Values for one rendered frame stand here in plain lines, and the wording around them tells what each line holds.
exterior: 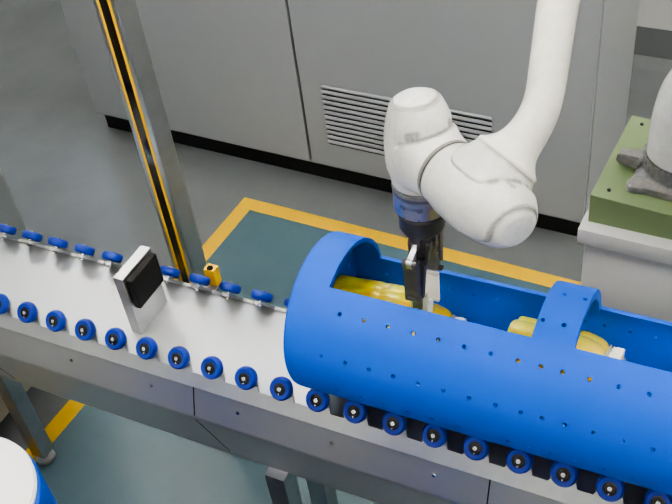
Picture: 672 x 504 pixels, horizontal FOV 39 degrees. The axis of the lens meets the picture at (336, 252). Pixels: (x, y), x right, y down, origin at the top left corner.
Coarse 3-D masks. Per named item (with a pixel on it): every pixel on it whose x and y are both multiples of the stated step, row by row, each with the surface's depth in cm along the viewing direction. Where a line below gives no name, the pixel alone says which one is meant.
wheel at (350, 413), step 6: (348, 402) 170; (354, 402) 169; (348, 408) 170; (354, 408) 170; (360, 408) 169; (366, 408) 169; (348, 414) 170; (354, 414) 170; (360, 414) 169; (366, 414) 169; (348, 420) 170; (354, 420) 169; (360, 420) 169
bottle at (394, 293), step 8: (336, 280) 172; (344, 280) 172; (352, 280) 172; (360, 280) 172; (368, 280) 171; (376, 280) 172; (336, 288) 172; (344, 288) 171; (352, 288) 171; (360, 288) 170; (368, 288) 170; (376, 288) 169; (384, 288) 169; (392, 288) 169; (400, 288) 168; (368, 296) 169; (376, 296) 169; (384, 296) 168; (392, 296) 167; (400, 296) 167; (400, 304) 167; (408, 304) 167
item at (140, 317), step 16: (144, 256) 190; (128, 272) 186; (144, 272) 188; (160, 272) 193; (128, 288) 187; (144, 288) 189; (160, 288) 198; (128, 304) 189; (144, 304) 193; (160, 304) 199; (128, 320) 194; (144, 320) 195
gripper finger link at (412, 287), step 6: (402, 258) 154; (402, 264) 154; (414, 264) 153; (408, 270) 155; (414, 270) 154; (408, 276) 156; (414, 276) 155; (408, 282) 157; (414, 282) 156; (408, 288) 158; (414, 288) 157; (420, 288) 158; (408, 294) 159; (414, 294) 158; (420, 294) 159; (420, 300) 159
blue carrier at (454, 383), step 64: (320, 256) 161; (384, 256) 177; (320, 320) 156; (384, 320) 152; (448, 320) 149; (512, 320) 171; (576, 320) 144; (640, 320) 159; (320, 384) 163; (384, 384) 154; (448, 384) 149; (512, 384) 144; (576, 384) 141; (640, 384) 137; (576, 448) 144; (640, 448) 138
